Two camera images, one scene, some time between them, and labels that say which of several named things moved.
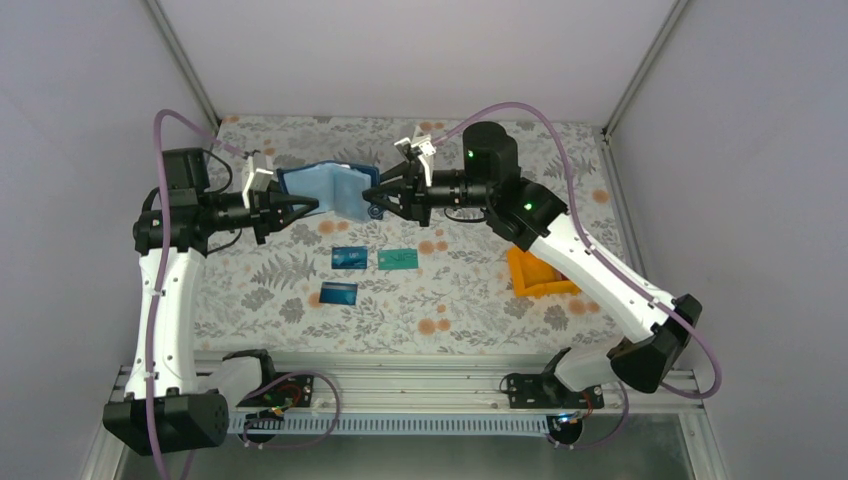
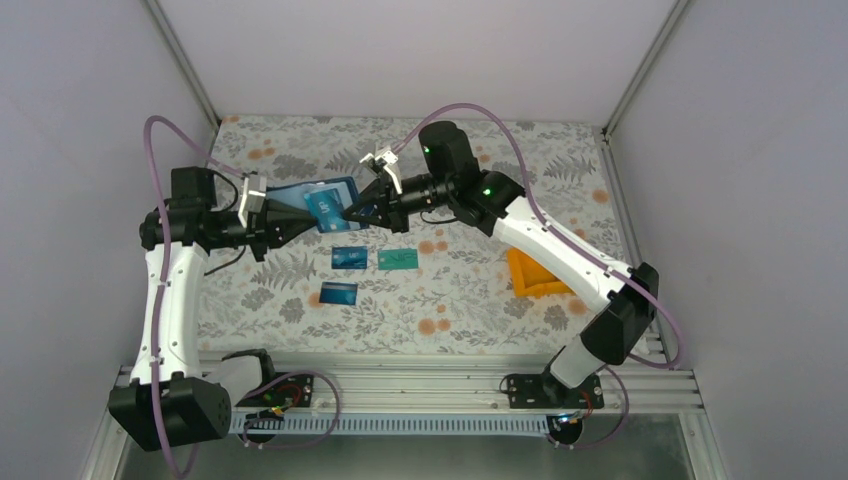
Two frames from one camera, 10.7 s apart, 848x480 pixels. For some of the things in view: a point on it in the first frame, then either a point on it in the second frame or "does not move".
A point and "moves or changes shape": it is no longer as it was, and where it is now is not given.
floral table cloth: (324, 284) does not move
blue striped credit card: (341, 293) does not move
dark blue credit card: (354, 257) does not move
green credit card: (393, 259) does not move
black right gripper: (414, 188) -> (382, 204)
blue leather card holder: (337, 186) moves or changes shape
